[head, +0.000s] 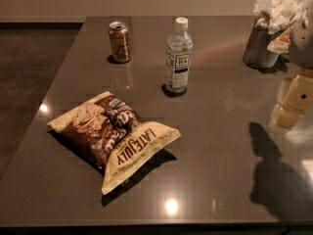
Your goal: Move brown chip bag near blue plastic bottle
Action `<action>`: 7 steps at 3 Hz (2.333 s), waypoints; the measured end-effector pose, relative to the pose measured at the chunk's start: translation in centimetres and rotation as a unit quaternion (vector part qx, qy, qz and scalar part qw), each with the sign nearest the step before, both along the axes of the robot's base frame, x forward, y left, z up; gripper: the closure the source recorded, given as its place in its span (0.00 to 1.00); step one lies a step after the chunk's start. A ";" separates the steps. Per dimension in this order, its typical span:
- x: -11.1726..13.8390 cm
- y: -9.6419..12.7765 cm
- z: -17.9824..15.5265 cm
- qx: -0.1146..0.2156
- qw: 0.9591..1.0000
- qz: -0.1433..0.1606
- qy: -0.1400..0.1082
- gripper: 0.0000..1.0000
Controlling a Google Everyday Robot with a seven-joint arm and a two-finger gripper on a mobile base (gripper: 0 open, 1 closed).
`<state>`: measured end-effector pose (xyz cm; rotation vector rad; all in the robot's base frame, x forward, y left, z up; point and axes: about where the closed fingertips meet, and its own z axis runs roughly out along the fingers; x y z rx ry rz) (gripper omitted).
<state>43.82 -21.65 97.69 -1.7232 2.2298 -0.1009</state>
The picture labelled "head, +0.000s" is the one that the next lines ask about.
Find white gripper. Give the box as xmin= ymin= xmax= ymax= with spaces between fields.
xmin=272 ymin=70 xmax=313 ymax=129

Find brown chip bag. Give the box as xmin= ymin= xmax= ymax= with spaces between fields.
xmin=48 ymin=91 xmax=180 ymax=195

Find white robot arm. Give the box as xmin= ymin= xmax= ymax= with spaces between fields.
xmin=268 ymin=17 xmax=313 ymax=131

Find blue plastic water bottle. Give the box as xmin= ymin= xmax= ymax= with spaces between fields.
xmin=164 ymin=17 xmax=193 ymax=96

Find metal cup holder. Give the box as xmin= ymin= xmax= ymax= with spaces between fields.
xmin=243 ymin=24 xmax=280 ymax=70

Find crumpled white napkins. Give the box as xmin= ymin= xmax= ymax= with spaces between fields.
xmin=252 ymin=0 xmax=313 ymax=55

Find gold soda can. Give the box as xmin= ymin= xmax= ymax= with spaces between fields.
xmin=109 ymin=21 xmax=131 ymax=63

